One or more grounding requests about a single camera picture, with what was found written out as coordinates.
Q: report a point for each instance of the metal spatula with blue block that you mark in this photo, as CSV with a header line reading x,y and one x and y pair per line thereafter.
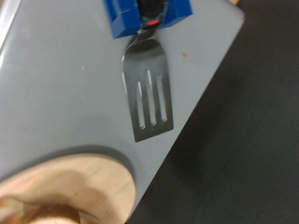
x,y
149,93

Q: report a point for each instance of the white bread slice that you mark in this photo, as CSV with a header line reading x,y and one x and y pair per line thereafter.
x,y
53,216

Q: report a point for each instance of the silver toaster oven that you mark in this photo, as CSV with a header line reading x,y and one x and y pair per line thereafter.
x,y
62,77

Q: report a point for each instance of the round wooden cutting board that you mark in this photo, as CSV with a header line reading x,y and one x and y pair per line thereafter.
x,y
102,183

